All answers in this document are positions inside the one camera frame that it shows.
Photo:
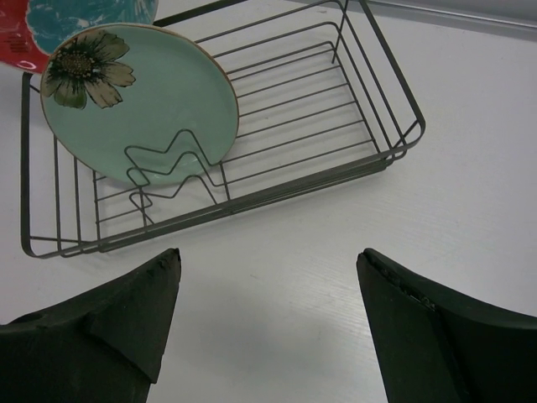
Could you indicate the aluminium table frame rail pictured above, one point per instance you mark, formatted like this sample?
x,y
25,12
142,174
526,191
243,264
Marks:
x,y
507,18

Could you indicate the red and teal plate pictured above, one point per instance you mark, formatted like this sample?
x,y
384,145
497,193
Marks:
x,y
32,30

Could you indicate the green flower plate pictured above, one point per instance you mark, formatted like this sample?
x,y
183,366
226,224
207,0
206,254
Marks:
x,y
139,104

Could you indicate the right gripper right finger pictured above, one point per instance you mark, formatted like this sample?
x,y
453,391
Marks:
x,y
435,344

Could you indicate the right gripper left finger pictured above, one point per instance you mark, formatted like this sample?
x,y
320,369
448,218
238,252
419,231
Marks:
x,y
104,345

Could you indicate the grey wire dish rack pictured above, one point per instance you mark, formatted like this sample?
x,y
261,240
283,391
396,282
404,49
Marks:
x,y
322,101

